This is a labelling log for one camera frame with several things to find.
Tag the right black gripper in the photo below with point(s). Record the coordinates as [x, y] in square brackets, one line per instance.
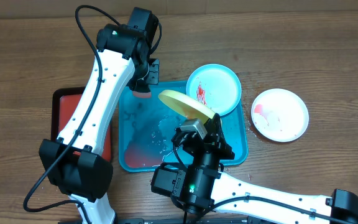
[222, 145]

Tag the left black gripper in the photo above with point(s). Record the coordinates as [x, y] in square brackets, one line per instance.
[153, 77]

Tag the green and pink sponge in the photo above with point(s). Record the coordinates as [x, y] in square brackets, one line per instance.
[139, 94]

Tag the yellow-green plate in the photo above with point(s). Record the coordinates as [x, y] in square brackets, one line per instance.
[186, 106]

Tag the light blue plate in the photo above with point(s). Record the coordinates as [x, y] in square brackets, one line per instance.
[216, 86]

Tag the white plate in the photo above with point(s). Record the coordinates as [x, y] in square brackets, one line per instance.
[280, 115]

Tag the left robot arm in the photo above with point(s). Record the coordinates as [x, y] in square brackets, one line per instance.
[73, 161]

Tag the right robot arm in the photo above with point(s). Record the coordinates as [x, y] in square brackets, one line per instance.
[204, 187]

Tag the teal plastic tray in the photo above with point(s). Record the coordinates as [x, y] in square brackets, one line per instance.
[146, 128]

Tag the dark red water tray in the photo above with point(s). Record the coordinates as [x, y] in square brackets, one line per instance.
[64, 103]

